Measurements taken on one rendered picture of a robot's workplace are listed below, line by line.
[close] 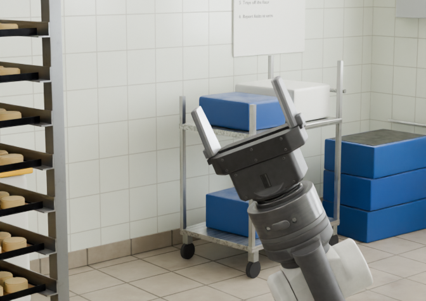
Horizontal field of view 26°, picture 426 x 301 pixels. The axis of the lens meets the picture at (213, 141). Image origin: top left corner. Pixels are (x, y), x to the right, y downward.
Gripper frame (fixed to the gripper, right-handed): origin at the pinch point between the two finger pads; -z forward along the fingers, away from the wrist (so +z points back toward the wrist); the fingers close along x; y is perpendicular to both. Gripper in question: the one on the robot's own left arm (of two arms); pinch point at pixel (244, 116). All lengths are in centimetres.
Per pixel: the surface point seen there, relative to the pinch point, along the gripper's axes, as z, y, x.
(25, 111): -6, -67, -65
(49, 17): -21, -65, -50
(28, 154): 3, -65, -68
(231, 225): 120, -362, -149
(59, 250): 24, -59, -68
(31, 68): -13, -66, -59
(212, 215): 113, -368, -159
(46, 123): -2, -63, -60
